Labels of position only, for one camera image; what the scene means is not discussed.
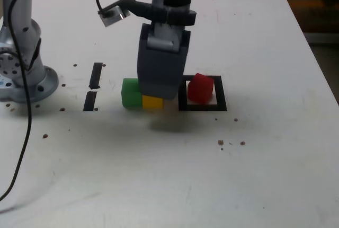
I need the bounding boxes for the black tape square outline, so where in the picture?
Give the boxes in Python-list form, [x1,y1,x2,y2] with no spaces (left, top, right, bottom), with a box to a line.
[177,75,228,112]

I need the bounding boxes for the green cube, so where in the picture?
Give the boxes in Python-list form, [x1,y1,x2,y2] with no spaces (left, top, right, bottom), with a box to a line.
[121,78,144,108]

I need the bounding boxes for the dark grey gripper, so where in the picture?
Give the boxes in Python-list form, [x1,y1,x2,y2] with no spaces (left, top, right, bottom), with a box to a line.
[137,22,192,101]

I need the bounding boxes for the red cube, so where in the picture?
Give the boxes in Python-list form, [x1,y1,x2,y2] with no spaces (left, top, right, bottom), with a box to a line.
[187,73,214,104]

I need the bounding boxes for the black tape strip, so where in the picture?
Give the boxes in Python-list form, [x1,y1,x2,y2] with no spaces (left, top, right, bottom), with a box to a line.
[83,62,103,112]

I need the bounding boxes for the black camera bracket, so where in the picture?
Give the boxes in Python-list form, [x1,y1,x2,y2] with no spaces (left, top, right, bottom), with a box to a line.
[116,0,168,23]

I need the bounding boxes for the yellow cube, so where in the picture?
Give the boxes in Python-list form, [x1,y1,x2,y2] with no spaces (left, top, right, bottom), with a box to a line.
[142,94,164,110]

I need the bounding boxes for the small silver camera box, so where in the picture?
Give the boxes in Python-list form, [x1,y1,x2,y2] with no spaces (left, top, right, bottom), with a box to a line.
[98,5,130,28]

